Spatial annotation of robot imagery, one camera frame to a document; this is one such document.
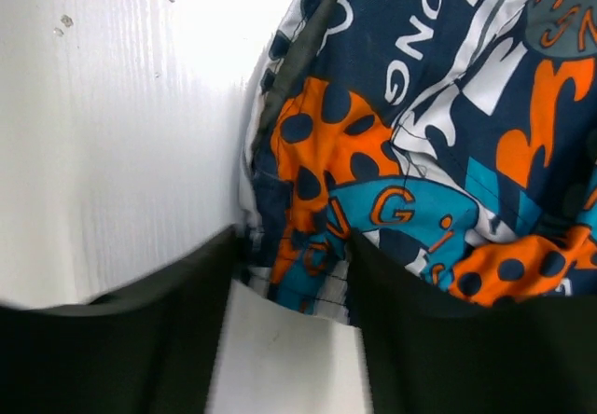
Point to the colourful patterned shorts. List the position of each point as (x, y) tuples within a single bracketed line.
[(459, 136)]

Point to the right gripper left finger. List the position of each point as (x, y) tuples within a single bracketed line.
[(147, 347)]

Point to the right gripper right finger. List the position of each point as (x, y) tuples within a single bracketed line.
[(429, 352)]

